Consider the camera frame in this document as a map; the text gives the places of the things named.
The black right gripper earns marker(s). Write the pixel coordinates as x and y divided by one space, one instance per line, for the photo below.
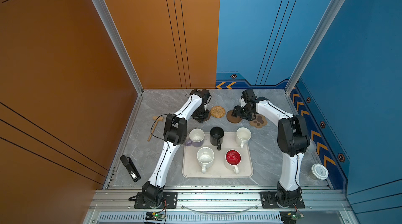
236 112

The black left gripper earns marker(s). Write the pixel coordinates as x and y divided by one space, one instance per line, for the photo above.
201 119

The lavender mug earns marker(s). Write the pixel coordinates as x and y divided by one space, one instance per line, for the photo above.
196 138

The cream white mug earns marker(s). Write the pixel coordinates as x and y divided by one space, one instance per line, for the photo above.
243 135

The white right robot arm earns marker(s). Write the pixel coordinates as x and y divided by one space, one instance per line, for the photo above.
292 140

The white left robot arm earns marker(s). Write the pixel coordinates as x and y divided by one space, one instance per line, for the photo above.
174 135

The cork paw print coaster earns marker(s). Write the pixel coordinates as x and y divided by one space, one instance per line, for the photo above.
259 121

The round woven rattan coaster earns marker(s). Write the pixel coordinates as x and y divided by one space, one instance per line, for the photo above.
218 112

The round brown wooden coaster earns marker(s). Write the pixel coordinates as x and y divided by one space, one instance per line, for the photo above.
233 119

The black mug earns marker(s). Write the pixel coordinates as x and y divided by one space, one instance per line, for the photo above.
216 137

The white ribbed mug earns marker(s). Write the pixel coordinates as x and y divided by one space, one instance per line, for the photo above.
205 157

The red interior white mug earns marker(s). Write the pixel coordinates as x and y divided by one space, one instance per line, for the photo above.
232 160

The beige serving tray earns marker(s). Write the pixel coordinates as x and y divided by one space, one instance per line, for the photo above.
192 170

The clear glass cup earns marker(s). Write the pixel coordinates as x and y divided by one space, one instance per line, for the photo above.
311 148

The black stapler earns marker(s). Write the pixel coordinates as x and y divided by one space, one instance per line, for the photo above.
130 167

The white lidded jar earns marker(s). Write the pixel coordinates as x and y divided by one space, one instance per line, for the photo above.
319 172

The green circuit board left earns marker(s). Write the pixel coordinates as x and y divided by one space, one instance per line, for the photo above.
155 218

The circuit board right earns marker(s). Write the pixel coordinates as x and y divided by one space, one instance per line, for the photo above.
291 217

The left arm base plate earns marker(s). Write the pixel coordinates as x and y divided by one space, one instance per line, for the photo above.
169 201

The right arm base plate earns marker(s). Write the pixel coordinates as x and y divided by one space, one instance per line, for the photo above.
267 199

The aluminium front rail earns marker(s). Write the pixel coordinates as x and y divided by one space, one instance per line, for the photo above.
219 205

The aluminium corner post right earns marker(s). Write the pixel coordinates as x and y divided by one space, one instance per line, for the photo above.
328 17

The aluminium corner post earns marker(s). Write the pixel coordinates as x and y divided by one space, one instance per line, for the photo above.
109 24
328 17

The aluminium corner post left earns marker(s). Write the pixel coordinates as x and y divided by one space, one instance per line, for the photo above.
109 24

